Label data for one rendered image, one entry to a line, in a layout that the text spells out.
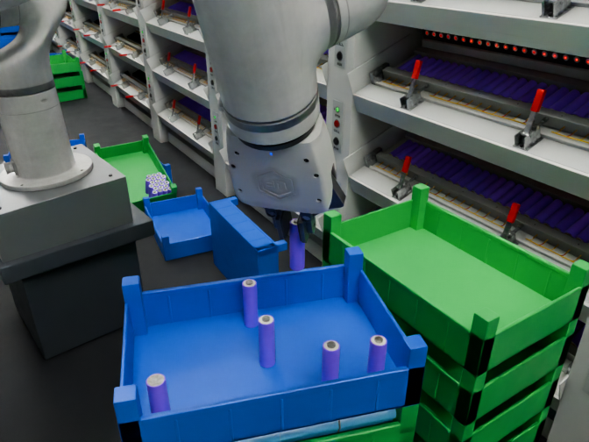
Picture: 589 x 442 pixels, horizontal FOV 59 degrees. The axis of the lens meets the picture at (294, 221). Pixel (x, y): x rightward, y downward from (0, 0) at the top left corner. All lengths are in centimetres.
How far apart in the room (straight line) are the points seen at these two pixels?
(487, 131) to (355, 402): 58
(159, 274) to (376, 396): 106
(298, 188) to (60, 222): 74
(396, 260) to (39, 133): 75
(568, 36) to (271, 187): 51
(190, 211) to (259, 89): 146
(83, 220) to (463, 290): 77
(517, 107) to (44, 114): 90
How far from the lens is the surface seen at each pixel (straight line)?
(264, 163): 49
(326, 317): 69
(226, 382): 61
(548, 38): 88
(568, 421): 106
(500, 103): 100
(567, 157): 90
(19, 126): 118
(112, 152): 209
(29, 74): 116
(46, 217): 115
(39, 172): 121
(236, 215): 138
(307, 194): 51
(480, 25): 95
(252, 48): 39
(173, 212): 186
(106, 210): 119
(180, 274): 153
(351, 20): 43
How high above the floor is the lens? 83
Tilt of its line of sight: 28 degrees down
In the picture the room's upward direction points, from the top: straight up
